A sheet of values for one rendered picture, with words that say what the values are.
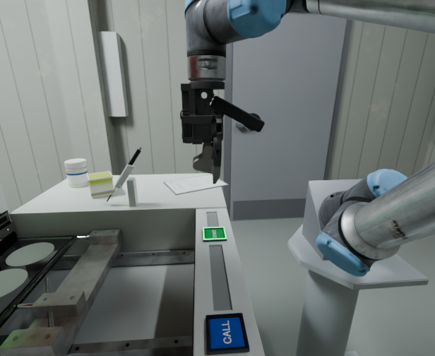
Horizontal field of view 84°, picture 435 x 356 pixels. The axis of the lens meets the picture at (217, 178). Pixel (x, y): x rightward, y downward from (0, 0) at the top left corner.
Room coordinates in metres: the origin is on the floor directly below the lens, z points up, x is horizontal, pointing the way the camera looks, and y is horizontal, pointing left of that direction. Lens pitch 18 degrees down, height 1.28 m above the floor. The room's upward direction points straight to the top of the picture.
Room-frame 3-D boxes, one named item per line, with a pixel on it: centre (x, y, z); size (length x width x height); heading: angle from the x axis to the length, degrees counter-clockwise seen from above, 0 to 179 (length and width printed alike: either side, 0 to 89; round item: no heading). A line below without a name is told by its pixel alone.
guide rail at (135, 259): (0.58, 0.32, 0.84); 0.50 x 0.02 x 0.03; 94
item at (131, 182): (0.68, 0.27, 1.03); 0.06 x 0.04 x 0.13; 94
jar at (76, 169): (0.86, 0.52, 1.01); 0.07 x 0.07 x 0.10
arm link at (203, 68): (0.51, 0.02, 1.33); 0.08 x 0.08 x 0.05
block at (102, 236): (0.61, 0.33, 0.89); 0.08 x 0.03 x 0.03; 94
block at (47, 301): (0.37, 0.31, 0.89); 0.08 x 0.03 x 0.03; 94
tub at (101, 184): (0.77, 0.40, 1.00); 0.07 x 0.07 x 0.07; 31
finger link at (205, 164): (0.50, 0.02, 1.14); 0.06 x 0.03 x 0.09; 94
